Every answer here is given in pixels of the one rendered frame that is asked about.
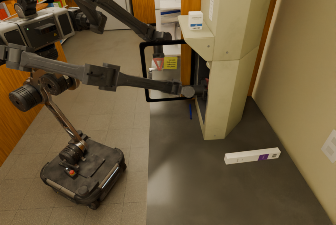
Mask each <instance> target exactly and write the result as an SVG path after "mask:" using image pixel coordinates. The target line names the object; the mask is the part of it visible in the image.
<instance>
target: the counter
mask: <svg viewBox="0 0 336 225"><path fill-rule="evenodd" d="M190 104H191V112H192V119H191V116H190ZM272 148H278V149H279V150H280V152H281V154H280V156H279V158H275V159H267V160H259V161H251V162H243V163H235V164H226V162H225V155H226V154H231V153H239V152H247V151H256V150H264V149H272ZM146 225H334V224H333V223H332V221H331V220H330V218H329V217H328V215H327V213H326V212H325V210H324V209H323V207H322V206H321V204H320V202H319V201H318V199H317V198H316V196H315V195H314V193H313V191H312V190H311V188H310V187H309V185H308V184H307V182H306V181H305V179H304V177H303V176H302V174H301V173H300V171H299V170H298V168H297V166H296V165H295V163H294V162H293V160H292V159H291V157H290V155H289V154H288V152H287V151H286V149H285V148H284V146H283V145H282V143H281V141H280V140H279V138H278V137H277V135H276V134H275V132H274V130H273V129H272V127H271V126H270V124H269V123H268V121H267V119H266V118H265V116H264V115H263V113H262V112H261V110H260V108H259V107H258V105H257V104H256V102H255V101H254V99H253V98H252V96H247V99H246V103H245V107H244V111H243V115H242V119H241V121H240V122H239V123H238V124H237V126H236V127H235V128H234V129H233V130H232V131H231V132H230V133H229V135H228V136H227V137H226V138H225V139H215V140H204V136H203V132H202V128H201V124H200V120H199V116H198V112H197V108H196V100H195V99H189V100H175V101H162V102H151V103H150V124H149V152H148V180H147V208H146Z"/></svg>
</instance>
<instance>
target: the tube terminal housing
mask: <svg viewBox="0 0 336 225"><path fill-rule="evenodd" d="M210 1H211V0H201V12H202V13H203V20H204V22H205V23H206V25H207V26H208V28H209V29H210V31H211V32H212V34H213V36H214V37H215V42H214V51H213V60H212V61H208V63H209V66H210V74H209V83H208V96H209V97H208V106H206V113H205V123H203V120H202V116H201V112H200V108H199V105H198V101H197V96H196V99H195V106H196V110H197V114H198V118H199V122H200V126H201V130H202V134H203V138H204V140H205V141H206V140H223V139H225V138H226V137H227V136H228V135H229V134H230V132H231V131H232V130H233V129H234V128H235V127H236V126H237V125H238V123H239V122H240V121H241V120H242V116H243V112H244V108H245V104H246V100H247V96H248V92H249V88H250V84H251V80H252V76H253V72H254V68H255V64H256V60H257V56H258V51H259V47H260V43H261V39H262V35H263V31H264V27H265V23H266V19H267V15H268V11H269V7H270V3H271V0H214V5H213V16H212V21H211V20H210V19H209V13H210Z"/></svg>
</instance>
